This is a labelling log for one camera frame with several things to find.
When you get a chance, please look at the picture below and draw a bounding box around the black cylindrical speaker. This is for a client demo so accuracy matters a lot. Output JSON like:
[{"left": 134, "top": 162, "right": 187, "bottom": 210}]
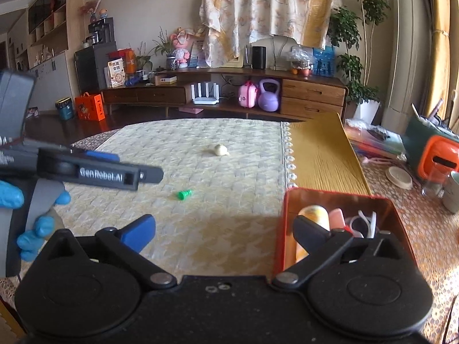
[{"left": 251, "top": 45, "right": 267, "bottom": 70}]

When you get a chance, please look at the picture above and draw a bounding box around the pink toy suitcase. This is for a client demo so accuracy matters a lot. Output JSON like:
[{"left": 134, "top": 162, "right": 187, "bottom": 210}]
[{"left": 238, "top": 80, "right": 260, "bottom": 108}]

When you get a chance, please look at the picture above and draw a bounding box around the cream snack box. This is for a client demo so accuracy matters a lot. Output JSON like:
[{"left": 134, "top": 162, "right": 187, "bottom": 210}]
[{"left": 107, "top": 59, "right": 126, "bottom": 89}]

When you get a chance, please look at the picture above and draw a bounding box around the wooden wall shelf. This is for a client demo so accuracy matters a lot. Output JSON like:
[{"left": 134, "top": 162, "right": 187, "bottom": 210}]
[{"left": 26, "top": 0, "right": 69, "bottom": 56}]

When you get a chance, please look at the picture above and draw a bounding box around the black cabinet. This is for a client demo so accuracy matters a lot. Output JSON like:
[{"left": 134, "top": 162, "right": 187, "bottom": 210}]
[{"left": 74, "top": 41, "right": 119, "bottom": 94}]

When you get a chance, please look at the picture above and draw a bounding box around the white standing air conditioner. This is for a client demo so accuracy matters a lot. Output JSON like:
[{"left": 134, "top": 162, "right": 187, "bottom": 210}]
[{"left": 382, "top": 0, "right": 437, "bottom": 130}]

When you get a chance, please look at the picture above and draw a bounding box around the clear snack bag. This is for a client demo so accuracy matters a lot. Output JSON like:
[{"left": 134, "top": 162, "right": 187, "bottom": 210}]
[{"left": 286, "top": 46, "right": 315, "bottom": 77}]

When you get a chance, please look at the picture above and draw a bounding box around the black coffee machine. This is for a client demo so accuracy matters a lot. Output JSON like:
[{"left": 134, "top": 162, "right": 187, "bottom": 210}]
[{"left": 87, "top": 17, "right": 116, "bottom": 46}]

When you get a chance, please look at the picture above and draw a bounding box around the tall potted plant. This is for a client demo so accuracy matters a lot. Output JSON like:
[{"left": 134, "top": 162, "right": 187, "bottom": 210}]
[{"left": 328, "top": 0, "right": 392, "bottom": 123}]

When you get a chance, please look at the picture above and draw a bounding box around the white cable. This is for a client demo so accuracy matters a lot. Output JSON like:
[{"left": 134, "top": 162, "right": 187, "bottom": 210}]
[{"left": 346, "top": 210, "right": 378, "bottom": 239}]

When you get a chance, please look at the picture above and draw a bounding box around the round beige coaster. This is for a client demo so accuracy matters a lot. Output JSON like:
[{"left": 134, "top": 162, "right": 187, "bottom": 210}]
[{"left": 385, "top": 165, "right": 414, "bottom": 191}]

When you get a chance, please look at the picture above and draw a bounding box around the orange red paper bag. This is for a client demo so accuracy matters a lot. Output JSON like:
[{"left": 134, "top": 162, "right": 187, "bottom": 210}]
[{"left": 116, "top": 48, "right": 137, "bottom": 80}]

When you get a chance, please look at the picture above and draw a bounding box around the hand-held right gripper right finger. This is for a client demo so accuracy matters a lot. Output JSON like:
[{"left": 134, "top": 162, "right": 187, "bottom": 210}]
[{"left": 273, "top": 216, "right": 406, "bottom": 288}]

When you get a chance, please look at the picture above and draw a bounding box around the yellow curtain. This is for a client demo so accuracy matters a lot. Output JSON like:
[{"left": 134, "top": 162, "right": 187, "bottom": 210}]
[{"left": 428, "top": 0, "right": 459, "bottom": 123}]

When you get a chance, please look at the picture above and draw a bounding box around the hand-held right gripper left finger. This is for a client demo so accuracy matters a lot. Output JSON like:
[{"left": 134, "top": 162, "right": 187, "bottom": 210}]
[{"left": 46, "top": 214, "right": 177, "bottom": 289}]

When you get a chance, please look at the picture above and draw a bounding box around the floral cloth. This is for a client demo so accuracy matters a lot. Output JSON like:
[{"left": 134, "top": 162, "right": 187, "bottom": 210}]
[{"left": 199, "top": 0, "right": 343, "bottom": 69}]

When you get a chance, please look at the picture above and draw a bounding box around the person's left hand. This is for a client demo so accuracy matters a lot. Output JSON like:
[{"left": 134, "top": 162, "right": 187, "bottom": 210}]
[{"left": 0, "top": 180, "right": 71, "bottom": 263}]

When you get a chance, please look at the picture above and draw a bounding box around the pink cord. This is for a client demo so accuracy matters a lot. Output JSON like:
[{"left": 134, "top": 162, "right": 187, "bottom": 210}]
[{"left": 361, "top": 155, "right": 397, "bottom": 166}]

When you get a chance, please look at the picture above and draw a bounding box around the small potted plant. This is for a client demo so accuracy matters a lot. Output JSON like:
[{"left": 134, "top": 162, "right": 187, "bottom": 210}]
[{"left": 150, "top": 26, "right": 179, "bottom": 71}]

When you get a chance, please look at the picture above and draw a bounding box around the brown patterned tablecloth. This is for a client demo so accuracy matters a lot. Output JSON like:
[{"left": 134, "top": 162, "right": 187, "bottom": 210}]
[{"left": 0, "top": 125, "right": 459, "bottom": 344}]

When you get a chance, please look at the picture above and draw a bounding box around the white router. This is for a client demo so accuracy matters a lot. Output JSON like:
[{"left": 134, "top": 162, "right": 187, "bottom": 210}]
[{"left": 190, "top": 82, "right": 220, "bottom": 105}]

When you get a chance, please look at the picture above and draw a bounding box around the pink plush doll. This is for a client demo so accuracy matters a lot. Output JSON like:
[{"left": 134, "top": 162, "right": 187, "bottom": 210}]
[{"left": 170, "top": 26, "right": 196, "bottom": 69}]

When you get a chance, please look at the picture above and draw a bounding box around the glass cup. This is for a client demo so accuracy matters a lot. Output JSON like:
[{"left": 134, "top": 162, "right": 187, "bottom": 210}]
[{"left": 421, "top": 163, "right": 449, "bottom": 198}]

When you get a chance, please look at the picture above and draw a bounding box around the green orange utensil holder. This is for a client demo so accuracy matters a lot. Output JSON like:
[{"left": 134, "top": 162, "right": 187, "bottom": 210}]
[{"left": 401, "top": 116, "right": 459, "bottom": 183}]

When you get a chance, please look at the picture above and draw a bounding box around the cream quilted mat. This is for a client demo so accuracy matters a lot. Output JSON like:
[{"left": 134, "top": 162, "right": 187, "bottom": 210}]
[{"left": 54, "top": 118, "right": 299, "bottom": 284}]

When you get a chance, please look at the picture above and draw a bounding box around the blue photo card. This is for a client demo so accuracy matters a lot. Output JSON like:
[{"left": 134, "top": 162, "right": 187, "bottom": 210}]
[{"left": 312, "top": 46, "right": 336, "bottom": 78}]

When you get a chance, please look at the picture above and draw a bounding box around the yellow wood-grain mat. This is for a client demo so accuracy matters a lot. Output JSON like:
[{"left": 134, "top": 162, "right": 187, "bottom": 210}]
[{"left": 288, "top": 111, "right": 374, "bottom": 196}]

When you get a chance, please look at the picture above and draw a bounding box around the wooden TV cabinet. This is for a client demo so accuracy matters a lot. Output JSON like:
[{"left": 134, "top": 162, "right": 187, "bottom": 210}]
[{"left": 100, "top": 66, "right": 349, "bottom": 123}]

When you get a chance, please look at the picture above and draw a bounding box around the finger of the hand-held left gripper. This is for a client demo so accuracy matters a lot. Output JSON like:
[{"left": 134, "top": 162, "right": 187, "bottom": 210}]
[
  {"left": 70, "top": 150, "right": 122, "bottom": 163},
  {"left": 37, "top": 149, "right": 165, "bottom": 183}
]

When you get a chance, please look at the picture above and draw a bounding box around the purple kettlebell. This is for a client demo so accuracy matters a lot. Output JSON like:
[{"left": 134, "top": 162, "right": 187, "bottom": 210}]
[{"left": 257, "top": 78, "right": 281, "bottom": 112}]

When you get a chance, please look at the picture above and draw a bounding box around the green round tin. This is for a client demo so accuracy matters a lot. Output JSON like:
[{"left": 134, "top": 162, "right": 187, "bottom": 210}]
[{"left": 55, "top": 97, "right": 75, "bottom": 121}]

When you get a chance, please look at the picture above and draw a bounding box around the orange gift box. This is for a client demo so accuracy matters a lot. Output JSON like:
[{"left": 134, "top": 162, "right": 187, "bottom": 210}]
[{"left": 74, "top": 92, "right": 107, "bottom": 121}]

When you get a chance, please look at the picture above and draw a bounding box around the yellow white bottle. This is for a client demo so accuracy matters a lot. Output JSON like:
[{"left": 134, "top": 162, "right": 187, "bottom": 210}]
[{"left": 294, "top": 204, "right": 331, "bottom": 263}]

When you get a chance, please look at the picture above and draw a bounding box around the red tin box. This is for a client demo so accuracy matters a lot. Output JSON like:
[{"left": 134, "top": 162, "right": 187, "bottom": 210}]
[{"left": 273, "top": 186, "right": 420, "bottom": 277}]

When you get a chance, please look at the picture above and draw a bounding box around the vase with flowers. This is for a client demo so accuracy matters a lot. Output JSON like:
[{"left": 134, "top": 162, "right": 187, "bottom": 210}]
[{"left": 80, "top": 0, "right": 110, "bottom": 22}]

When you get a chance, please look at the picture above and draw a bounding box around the stack of books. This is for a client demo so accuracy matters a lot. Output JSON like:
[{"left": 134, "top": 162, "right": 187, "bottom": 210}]
[{"left": 346, "top": 118, "right": 408, "bottom": 157}]

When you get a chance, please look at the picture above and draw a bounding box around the pink rectangular block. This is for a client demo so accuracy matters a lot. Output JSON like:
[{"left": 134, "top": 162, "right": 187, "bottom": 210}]
[{"left": 329, "top": 207, "right": 346, "bottom": 231}]

